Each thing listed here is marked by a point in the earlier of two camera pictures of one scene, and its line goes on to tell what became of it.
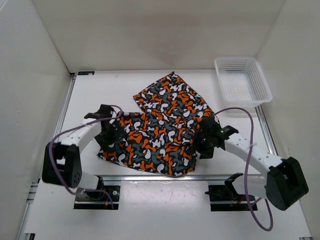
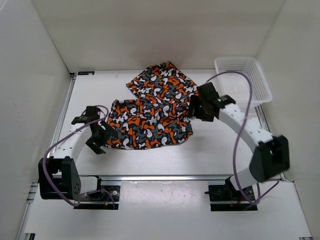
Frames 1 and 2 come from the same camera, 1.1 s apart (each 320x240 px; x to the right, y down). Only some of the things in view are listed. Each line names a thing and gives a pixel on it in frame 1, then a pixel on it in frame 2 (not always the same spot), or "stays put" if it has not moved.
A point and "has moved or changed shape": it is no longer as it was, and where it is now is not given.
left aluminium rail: (60, 119) stays put
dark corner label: (86, 73) stays put
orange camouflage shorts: (162, 139) has moved or changed shape
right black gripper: (205, 154) → (195, 101)
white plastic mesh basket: (242, 81) stays put
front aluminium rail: (159, 178) stays put
